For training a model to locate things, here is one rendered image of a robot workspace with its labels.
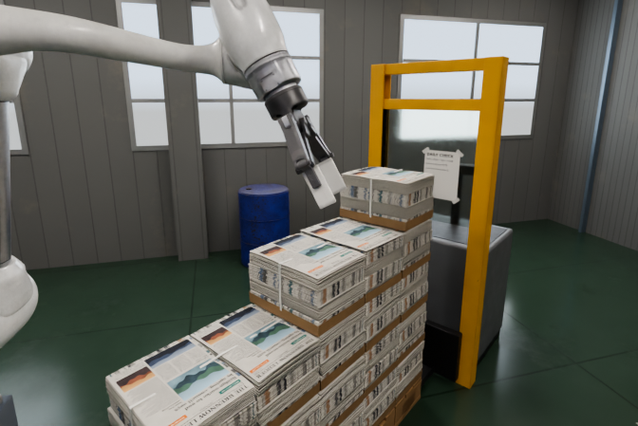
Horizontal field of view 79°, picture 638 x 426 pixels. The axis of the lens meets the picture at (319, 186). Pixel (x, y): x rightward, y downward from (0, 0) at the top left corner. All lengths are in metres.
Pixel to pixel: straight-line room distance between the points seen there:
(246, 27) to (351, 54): 3.78
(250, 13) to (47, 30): 0.33
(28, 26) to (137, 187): 3.57
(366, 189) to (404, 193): 0.20
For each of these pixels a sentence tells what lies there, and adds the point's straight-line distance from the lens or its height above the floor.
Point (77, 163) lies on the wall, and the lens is 4.40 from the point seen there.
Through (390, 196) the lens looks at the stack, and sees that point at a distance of 1.79.
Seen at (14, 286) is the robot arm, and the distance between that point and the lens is 1.15.
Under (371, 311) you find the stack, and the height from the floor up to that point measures 0.78.
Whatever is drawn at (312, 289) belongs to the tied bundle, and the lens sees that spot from 1.38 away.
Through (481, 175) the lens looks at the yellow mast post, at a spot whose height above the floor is 1.26.
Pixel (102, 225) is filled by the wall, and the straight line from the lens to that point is 4.49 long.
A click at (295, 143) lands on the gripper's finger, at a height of 1.58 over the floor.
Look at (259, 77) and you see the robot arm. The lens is 0.70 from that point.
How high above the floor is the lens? 1.65
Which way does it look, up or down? 13 degrees down
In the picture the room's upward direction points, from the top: straight up
